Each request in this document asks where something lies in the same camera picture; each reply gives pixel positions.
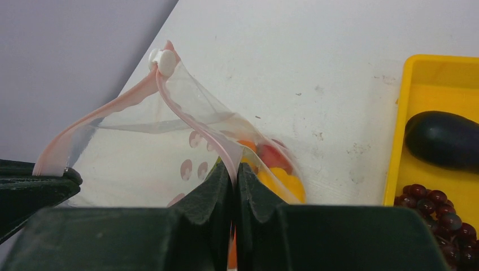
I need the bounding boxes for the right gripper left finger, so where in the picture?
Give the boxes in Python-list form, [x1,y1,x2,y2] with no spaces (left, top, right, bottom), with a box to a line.
[168,162,233,270]

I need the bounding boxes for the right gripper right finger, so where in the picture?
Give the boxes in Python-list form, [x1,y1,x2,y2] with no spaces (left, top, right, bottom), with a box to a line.
[234,163,288,270]

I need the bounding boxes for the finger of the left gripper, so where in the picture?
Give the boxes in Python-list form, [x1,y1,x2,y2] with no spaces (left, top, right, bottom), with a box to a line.
[1,159,82,243]

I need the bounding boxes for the yellow toy bell pepper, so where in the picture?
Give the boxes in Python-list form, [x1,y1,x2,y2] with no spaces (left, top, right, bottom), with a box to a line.
[241,157,306,204]

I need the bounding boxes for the red toy tomato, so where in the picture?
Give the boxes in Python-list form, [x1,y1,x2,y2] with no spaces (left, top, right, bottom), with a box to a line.
[256,139,293,174]

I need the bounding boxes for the orange toy pumpkin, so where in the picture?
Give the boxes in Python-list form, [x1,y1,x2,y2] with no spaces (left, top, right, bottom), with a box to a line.
[237,140,257,154]

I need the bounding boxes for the clear zip top bag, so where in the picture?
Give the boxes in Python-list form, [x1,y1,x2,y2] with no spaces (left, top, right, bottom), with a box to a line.
[28,43,302,270]

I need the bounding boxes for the yellow plastic tray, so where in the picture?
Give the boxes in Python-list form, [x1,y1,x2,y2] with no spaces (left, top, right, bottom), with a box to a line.
[383,55,478,226]

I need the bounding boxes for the dark red toy grapes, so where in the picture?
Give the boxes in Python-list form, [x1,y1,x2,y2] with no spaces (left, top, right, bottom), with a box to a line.
[393,183,478,270]

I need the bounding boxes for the purple toy eggplant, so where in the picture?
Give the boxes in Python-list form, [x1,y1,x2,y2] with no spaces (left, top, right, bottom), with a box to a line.
[404,111,478,173]

